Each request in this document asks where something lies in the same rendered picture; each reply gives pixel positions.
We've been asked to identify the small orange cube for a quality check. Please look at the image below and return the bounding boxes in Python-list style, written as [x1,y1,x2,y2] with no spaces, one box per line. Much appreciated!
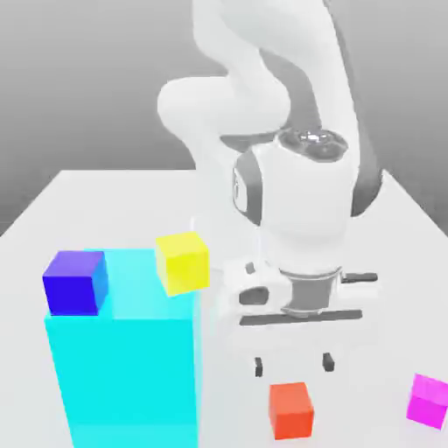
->
[268,381,315,441]

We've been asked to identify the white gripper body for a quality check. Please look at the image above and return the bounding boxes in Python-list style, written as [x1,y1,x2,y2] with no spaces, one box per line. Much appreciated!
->
[237,309,365,357]

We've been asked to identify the large cyan box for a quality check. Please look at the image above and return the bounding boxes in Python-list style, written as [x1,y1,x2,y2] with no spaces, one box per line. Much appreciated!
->
[43,247,204,448]

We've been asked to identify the small yellow cube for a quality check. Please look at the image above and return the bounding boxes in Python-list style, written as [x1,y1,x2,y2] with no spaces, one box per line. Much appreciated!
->
[154,230,212,298]

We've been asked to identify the small magenta cube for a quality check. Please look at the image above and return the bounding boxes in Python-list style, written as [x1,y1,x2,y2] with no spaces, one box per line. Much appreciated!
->
[405,373,448,431]

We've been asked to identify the small blue cube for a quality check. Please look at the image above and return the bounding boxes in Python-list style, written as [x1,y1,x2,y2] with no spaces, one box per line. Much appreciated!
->
[41,249,110,318]

